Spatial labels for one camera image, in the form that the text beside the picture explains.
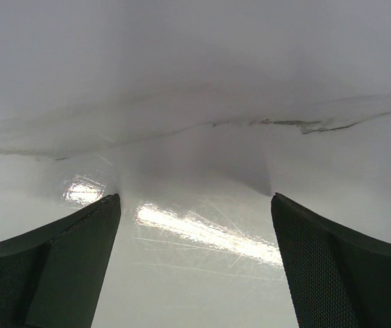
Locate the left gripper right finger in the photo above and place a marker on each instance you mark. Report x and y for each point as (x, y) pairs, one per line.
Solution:
(337, 277)

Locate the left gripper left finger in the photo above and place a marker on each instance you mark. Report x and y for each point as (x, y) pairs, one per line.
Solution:
(52, 276)

